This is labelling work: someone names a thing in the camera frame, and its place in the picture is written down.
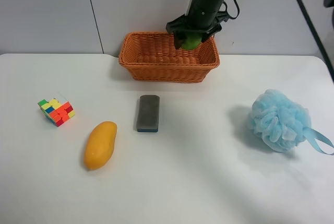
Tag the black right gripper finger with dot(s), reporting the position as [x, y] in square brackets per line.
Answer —
[206, 36]

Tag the orange woven basket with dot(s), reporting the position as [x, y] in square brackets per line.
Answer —
[151, 56]

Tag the green lemon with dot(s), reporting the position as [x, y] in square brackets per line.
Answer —
[192, 41]

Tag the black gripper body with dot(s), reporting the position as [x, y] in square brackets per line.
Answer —
[204, 16]

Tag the grey blue eraser sponge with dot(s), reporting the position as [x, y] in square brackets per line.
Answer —
[148, 114]

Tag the yellow mango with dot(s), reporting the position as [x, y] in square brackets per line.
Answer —
[100, 145]

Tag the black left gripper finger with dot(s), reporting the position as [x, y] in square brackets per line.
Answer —
[180, 39]

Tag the blue mesh bath loofah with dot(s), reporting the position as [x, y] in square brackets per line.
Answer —
[283, 124]

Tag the colourful puzzle cube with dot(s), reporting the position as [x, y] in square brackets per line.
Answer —
[57, 110]

